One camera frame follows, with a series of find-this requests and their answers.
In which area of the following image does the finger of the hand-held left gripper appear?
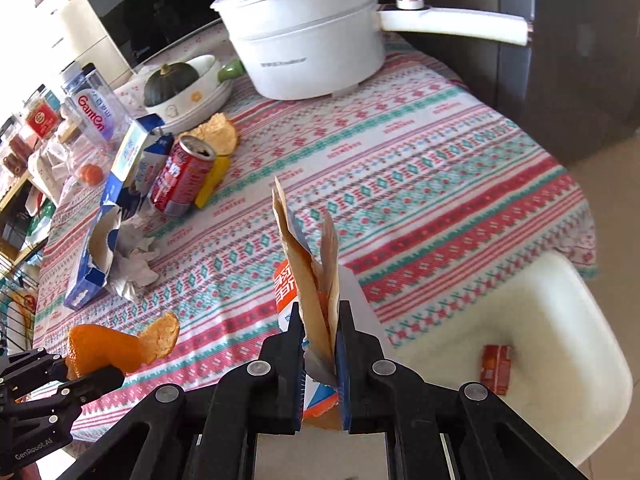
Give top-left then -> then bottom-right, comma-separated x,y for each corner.
0,349 -> 68,396
50,366 -> 125,413

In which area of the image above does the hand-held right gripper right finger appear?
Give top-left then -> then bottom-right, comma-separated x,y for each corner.
336,301 -> 591,480

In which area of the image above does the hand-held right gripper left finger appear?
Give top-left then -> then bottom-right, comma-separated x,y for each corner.
55,302 -> 306,480

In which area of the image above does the curled orange peel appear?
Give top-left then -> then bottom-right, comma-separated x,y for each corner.
66,311 -> 181,381

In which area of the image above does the torn orange white carton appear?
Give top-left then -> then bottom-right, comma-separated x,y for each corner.
271,175 -> 391,431

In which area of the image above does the yellow snack wrapper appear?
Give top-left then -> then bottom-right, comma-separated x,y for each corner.
195,156 -> 231,209

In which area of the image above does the crumpled white tissue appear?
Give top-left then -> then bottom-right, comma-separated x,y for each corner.
107,222 -> 161,303

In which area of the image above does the small orange box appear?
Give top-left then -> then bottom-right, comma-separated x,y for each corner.
479,344 -> 515,395

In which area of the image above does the jar of red snacks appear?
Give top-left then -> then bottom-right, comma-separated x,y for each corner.
2,134 -> 32,176

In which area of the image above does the long torn blue box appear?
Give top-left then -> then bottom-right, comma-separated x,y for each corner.
63,114 -> 166,310

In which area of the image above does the white plastic chair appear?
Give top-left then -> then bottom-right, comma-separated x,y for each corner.
395,252 -> 633,468

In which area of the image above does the red soda can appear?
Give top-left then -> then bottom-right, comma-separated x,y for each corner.
150,135 -> 217,217

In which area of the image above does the blue white milk carton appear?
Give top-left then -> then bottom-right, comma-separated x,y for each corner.
131,132 -> 177,211

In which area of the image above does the red label jar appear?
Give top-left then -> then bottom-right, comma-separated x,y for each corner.
26,100 -> 63,138

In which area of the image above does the labelled clear water bottle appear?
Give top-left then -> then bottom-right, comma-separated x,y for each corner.
75,62 -> 135,153

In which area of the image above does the white plate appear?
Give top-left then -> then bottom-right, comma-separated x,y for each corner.
160,77 -> 235,133

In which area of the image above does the white printed bowl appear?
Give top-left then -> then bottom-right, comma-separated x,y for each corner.
145,54 -> 221,121

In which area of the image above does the small green cucumber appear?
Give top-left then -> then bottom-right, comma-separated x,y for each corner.
217,58 -> 244,83

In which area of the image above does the green squash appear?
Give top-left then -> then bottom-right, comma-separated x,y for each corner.
143,62 -> 202,107

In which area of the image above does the white electric pot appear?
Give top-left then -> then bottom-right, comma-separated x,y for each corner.
210,0 -> 532,101

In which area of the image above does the grey refrigerator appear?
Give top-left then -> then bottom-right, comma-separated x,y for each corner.
372,0 -> 640,166

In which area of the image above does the black white microwave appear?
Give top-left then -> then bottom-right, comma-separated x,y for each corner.
60,0 -> 226,86

